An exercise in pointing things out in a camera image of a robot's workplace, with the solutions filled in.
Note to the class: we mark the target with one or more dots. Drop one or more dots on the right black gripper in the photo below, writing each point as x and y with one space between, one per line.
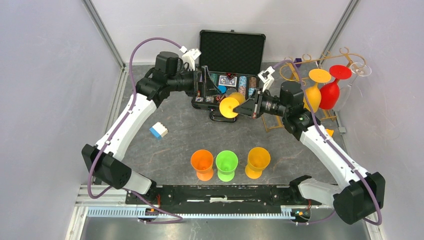
250 107

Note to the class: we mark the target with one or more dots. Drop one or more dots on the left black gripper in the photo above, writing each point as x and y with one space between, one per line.
202 90

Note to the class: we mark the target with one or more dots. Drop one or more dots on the yellow wine glass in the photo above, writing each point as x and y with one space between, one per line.
312 95
228 105
257 160

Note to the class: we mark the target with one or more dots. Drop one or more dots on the gold wine glass rack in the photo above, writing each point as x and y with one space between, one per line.
348 58

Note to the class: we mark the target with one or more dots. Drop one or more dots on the yellow wine glass back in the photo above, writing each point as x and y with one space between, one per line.
312 95

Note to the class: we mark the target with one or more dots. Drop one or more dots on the red plastic wine glass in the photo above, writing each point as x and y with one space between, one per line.
330 92

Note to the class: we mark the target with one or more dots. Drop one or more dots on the clear wine glass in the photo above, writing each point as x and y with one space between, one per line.
358 69

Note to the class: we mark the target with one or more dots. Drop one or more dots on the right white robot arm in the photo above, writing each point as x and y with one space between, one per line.
359 194

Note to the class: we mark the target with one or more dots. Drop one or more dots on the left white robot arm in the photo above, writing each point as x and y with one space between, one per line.
103 160

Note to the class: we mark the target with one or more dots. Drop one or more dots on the green plastic wine glass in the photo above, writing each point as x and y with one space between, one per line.
226 162

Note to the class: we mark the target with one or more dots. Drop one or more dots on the orange plastic wine glass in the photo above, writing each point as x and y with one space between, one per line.
202 161

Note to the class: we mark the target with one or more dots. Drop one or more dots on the blue round chip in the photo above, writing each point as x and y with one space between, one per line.
222 89

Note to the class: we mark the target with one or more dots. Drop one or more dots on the playing card deck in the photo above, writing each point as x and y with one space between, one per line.
224 80

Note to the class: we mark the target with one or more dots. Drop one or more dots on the black poker chip case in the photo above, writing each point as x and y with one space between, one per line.
232 54

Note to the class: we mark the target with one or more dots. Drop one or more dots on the blue white toy brick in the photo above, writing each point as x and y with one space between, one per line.
158 130

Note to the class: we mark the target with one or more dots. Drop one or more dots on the orange green toy brick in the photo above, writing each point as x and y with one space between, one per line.
330 132

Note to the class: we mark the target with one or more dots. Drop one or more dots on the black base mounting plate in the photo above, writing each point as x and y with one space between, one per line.
225 199

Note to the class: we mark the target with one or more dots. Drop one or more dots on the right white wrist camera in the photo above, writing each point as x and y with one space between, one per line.
266 77

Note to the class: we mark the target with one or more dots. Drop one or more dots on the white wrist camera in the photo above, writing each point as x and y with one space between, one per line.
189 57
266 77

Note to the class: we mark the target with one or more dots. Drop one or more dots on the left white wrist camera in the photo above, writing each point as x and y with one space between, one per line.
189 57

